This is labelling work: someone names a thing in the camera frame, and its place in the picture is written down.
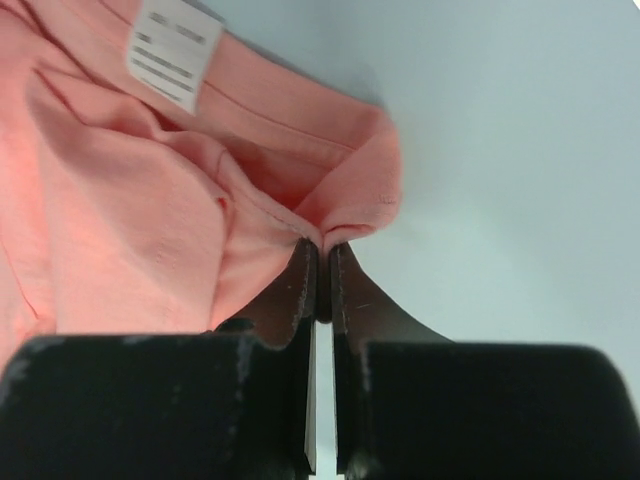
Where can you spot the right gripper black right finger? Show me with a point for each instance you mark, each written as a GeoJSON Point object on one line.
{"type": "Point", "coordinates": [413, 404]}

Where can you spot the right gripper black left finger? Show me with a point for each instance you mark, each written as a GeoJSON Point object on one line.
{"type": "Point", "coordinates": [231, 403]}

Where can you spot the salmon pink t shirt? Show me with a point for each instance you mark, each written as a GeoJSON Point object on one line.
{"type": "Point", "coordinates": [156, 172]}

